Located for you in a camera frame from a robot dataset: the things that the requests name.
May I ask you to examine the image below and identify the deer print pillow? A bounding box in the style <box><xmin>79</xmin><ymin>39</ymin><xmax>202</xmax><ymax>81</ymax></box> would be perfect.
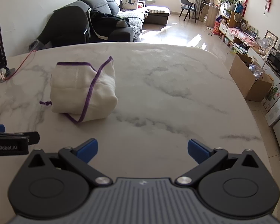
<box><xmin>122</xmin><ymin>0</ymin><xmax>140</xmax><ymax>10</ymax></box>

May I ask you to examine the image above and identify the black office chair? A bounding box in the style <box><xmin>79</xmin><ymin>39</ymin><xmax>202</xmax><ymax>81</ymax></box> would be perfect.
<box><xmin>36</xmin><ymin>5</ymin><xmax>91</xmax><ymax>48</ymax></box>

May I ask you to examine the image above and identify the dark grey sofa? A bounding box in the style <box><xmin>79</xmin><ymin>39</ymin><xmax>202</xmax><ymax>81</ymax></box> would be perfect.
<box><xmin>37</xmin><ymin>0</ymin><xmax>171</xmax><ymax>48</ymax></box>

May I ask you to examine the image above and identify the potted green plant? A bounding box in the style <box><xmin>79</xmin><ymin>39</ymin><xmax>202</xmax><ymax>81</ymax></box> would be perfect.
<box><xmin>216</xmin><ymin>0</ymin><xmax>245</xmax><ymax>12</ymax></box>

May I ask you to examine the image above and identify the black microwave oven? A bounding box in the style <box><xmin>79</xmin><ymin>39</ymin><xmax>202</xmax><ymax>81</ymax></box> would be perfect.
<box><xmin>266</xmin><ymin>44</ymin><xmax>280</xmax><ymax>82</ymax></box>

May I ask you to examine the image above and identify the metal phone stand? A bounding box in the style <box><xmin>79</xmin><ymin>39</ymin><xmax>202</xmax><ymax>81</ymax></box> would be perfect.
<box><xmin>0</xmin><ymin>65</ymin><xmax>16</xmax><ymax>83</ymax></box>

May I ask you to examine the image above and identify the patterned sofa cover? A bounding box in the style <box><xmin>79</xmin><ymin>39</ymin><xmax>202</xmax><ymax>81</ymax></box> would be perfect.
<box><xmin>118</xmin><ymin>12</ymin><xmax>145</xmax><ymax>40</ymax></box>

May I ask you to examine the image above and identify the red bag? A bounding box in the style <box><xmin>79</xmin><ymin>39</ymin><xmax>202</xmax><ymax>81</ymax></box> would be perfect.
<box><xmin>212</xmin><ymin>21</ymin><xmax>222</xmax><ymax>36</ymax></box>

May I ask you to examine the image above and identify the pink cloth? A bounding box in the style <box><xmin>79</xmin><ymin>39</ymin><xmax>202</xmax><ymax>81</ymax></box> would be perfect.
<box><xmin>227</xmin><ymin>27</ymin><xmax>259</xmax><ymax>48</ymax></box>

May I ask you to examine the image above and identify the wooden white shelf cabinet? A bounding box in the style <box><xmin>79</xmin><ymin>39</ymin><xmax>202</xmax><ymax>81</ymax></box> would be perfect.
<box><xmin>219</xmin><ymin>8</ymin><xmax>238</xmax><ymax>40</ymax></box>

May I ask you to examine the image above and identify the white printed carton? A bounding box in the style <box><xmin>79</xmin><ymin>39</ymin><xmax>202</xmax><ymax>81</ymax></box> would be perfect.
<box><xmin>261</xmin><ymin>84</ymin><xmax>280</xmax><ymax>126</ymax></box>

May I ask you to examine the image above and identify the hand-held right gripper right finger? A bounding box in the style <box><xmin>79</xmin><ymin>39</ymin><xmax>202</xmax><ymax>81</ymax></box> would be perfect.
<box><xmin>175</xmin><ymin>139</ymin><xmax>263</xmax><ymax>187</ymax></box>

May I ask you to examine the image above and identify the clear plastic bag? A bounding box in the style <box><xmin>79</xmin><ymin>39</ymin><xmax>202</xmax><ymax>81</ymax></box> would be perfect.
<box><xmin>28</xmin><ymin>40</ymin><xmax>41</xmax><ymax>52</ymax></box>

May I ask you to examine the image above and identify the dark clothing with white strap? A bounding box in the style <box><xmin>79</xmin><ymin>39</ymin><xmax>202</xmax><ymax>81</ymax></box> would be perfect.
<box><xmin>90</xmin><ymin>10</ymin><xmax>131</xmax><ymax>40</ymax></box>

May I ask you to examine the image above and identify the dark wooden-legged chair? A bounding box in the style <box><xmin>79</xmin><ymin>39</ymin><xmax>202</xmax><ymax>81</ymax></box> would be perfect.
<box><xmin>178</xmin><ymin>0</ymin><xmax>197</xmax><ymax>24</ymax></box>

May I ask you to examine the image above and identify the red cable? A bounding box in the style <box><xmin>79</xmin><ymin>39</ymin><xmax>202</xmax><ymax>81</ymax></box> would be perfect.
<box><xmin>8</xmin><ymin>49</ymin><xmax>38</xmax><ymax>81</ymax></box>

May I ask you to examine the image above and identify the white towel purple trim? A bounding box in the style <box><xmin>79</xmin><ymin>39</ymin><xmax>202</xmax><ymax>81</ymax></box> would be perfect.
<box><xmin>39</xmin><ymin>56</ymin><xmax>119</xmax><ymax>125</ymax></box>

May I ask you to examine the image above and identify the brown cardboard box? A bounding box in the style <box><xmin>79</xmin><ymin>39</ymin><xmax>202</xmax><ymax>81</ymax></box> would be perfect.
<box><xmin>229</xmin><ymin>53</ymin><xmax>274</xmax><ymax>102</ymax></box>

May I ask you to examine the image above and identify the framed picture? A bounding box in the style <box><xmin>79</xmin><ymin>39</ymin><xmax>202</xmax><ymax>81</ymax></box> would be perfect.
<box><xmin>264</xmin><ymin>30</ymin><xmax>279</xmax><ymax>48</ymax></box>

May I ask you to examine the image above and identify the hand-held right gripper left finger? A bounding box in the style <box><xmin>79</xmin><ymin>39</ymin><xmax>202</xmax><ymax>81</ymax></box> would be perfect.
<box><xmin>27</xmin><ymin>138</ymin><xmax>113</xmax><ymax>188</ymax></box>

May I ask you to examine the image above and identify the small white desk fan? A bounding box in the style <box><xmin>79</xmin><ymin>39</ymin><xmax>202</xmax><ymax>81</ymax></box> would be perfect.
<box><xmin>259</xmin><ymin>37</ymin><xmax>270</xmax><ymax>50</ymax></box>

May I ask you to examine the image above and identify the wooden desk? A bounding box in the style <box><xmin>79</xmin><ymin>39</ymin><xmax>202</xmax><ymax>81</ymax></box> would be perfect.
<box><xmin>199</xmin><ymin>1</ymin><xmax>221</xmax><ymax>27</ymax></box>

